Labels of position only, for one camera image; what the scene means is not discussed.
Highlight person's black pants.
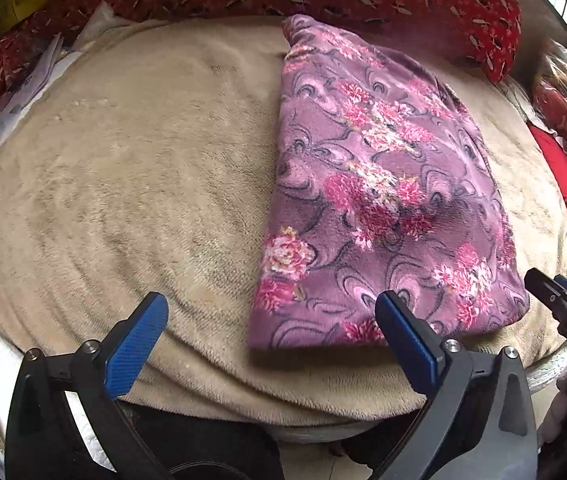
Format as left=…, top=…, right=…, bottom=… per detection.
left=118, top=400, right=464, bottom=480

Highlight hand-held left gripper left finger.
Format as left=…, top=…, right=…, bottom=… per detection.
left=5, top=291, right=170, bottom=480

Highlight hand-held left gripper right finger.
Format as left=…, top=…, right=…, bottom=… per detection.
left=374, top=290, right=539, bottom=480

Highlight beige fleece blanket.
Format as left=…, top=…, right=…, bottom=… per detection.
left=0, top=17, right=567, bottom=413

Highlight white plastic sheet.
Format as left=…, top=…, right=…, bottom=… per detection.
left=0, top=0, right=132, bottom=201

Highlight person's right hand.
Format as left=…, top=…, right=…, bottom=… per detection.
left=537, top=371, right=567, bottom=448

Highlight purple floral fleece garment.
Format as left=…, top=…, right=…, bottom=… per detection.
left=246, top=14, right=531, bottom=351

